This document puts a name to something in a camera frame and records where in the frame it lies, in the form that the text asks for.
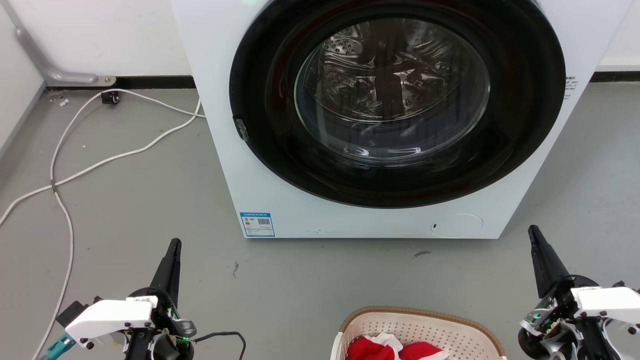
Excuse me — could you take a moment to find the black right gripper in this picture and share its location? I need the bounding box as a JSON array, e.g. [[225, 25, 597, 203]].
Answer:
[[517, 224, 626, 360]]

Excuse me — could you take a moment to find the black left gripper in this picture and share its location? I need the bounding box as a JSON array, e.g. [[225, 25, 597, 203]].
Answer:
[[123, 238, 198, 360]]

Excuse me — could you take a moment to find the beige plastic laundry basket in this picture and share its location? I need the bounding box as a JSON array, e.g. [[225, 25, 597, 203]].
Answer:
[[330, 306, 507, 360]]

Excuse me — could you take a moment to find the blue energy label sticker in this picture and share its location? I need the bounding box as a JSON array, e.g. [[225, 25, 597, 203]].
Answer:
[[239, 212, 276, 238]]

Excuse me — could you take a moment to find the white front-load washing machine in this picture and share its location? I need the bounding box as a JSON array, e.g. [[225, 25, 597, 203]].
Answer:
[[170, 0, 635, 240]]

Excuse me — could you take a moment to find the black round washer door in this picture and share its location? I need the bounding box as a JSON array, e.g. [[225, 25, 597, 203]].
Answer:
[[229, 0, 567, 209]]

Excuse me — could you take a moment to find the white garment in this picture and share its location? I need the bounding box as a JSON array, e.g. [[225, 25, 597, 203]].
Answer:
[[375, 333, 451, 360]]

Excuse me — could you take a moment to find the red garment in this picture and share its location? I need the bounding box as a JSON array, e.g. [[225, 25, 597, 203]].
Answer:
[[346, 336, 446, 360]]

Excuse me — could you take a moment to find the thin black left gripper cable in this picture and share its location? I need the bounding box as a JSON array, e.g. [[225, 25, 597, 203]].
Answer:
[[193, 331, 247, 360]]

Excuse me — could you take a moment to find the long white power cable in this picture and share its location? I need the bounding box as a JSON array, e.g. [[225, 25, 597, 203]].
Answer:
[[31, 88, 206, 360]]

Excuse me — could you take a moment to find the grey wall pipe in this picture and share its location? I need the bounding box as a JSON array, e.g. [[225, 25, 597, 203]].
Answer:
[[14, 26, 117, 87]]

